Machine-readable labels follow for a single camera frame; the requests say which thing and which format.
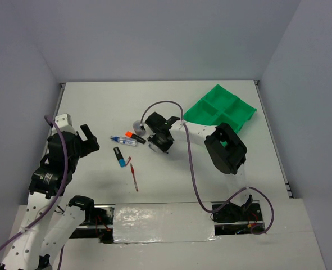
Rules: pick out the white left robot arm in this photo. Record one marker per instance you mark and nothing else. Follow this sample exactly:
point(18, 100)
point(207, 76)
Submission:
point(37, 244)

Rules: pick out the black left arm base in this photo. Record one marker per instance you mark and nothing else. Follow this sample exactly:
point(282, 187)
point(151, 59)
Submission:
point(89, 220)

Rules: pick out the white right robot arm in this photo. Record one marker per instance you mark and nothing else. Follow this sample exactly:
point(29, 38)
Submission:
point(225, 148)

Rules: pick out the green compartment tray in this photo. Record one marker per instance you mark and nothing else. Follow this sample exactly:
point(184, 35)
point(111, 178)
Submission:
point(220, 106)

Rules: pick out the blue-capped black highlighter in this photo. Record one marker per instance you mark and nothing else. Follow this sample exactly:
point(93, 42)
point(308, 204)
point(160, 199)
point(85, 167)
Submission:
point(119, 157)

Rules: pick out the red gel pen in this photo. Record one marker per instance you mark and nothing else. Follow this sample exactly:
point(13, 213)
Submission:
point(134, 177)

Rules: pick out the clear jar of paper clips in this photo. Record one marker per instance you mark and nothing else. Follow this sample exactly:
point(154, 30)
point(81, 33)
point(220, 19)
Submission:
point(139, 128)

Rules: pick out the right aluminium table rail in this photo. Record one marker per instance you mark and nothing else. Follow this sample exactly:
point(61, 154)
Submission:
point(287, 184)

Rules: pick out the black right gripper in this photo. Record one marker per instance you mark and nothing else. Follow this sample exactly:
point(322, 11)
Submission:
point(153, 138)

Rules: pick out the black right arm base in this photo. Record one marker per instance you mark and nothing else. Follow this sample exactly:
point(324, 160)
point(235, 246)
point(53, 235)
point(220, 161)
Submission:
point(238, 220)

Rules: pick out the silver tape sheet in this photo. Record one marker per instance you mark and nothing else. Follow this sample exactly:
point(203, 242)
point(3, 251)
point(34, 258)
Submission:
point(161, 223)

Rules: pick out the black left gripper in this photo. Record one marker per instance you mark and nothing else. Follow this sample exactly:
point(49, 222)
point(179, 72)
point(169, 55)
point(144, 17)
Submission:
point(89, 145)

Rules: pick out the clear blue-capped spray bottle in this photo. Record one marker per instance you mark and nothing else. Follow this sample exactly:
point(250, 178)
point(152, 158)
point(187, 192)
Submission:
point(124, 141)

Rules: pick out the orange-capped black highlighter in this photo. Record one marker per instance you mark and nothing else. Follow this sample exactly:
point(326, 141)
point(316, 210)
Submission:
point(133, 136)

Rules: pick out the aluminium table edge rail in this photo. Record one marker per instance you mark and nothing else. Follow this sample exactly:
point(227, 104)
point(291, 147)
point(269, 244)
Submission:
point(62, 88)

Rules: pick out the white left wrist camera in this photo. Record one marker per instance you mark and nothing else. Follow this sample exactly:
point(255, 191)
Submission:
point(63, 121)

